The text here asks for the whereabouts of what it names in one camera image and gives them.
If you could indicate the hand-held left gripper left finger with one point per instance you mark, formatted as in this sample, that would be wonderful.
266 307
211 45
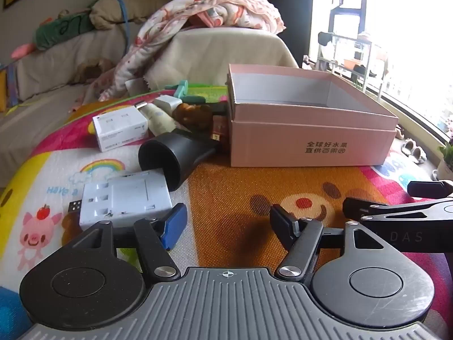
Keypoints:
174 225

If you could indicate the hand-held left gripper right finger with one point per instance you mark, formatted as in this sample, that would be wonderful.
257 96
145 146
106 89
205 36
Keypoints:
281 219

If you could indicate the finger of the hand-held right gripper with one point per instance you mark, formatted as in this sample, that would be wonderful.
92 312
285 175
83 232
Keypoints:
393 209
428 188

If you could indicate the white power strip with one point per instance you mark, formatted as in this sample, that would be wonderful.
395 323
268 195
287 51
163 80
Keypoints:
124 198

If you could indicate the pink cardboard box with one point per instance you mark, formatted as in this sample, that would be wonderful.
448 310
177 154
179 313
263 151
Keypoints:
283 141

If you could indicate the cream lotion bottle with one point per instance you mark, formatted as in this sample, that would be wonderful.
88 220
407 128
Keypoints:
159 120

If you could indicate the small white carton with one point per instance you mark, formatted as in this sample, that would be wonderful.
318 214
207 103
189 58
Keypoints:
120 127

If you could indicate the white charger plug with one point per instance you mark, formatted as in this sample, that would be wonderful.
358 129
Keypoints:
168 103

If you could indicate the teal plastic hand crank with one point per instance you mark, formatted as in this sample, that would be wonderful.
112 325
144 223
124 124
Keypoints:
179 88

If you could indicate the grey slipper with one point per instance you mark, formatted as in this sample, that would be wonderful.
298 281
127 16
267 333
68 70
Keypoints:
407 147
420 156

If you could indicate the potted plant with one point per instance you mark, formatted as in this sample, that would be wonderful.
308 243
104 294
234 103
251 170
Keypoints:
446 159

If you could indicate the colourful cartoon play mat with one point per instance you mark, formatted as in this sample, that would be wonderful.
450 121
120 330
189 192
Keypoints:
219 191

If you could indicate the brown toy dog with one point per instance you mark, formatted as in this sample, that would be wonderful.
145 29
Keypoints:
191 113

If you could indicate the green flat packet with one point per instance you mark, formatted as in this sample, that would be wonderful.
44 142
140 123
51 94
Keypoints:
207 94

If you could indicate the metal balcony rack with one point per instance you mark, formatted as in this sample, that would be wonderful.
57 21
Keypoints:
354 60

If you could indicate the beige covered sofa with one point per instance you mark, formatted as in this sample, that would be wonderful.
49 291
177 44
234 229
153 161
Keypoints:
53 78

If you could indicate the dark curtain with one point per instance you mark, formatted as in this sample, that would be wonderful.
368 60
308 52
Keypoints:
288 17

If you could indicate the blue striped cloth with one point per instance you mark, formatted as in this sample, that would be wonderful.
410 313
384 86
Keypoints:
12 83

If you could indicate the floral blanket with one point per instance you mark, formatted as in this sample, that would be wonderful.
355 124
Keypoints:
226 10

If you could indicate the yellow cushion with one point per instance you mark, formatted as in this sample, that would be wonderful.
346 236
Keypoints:
2 92

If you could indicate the beige pillow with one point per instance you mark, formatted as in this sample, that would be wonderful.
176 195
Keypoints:
138 7

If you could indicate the green plush pillow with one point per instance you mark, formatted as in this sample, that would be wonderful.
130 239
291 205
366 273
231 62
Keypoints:
60 30

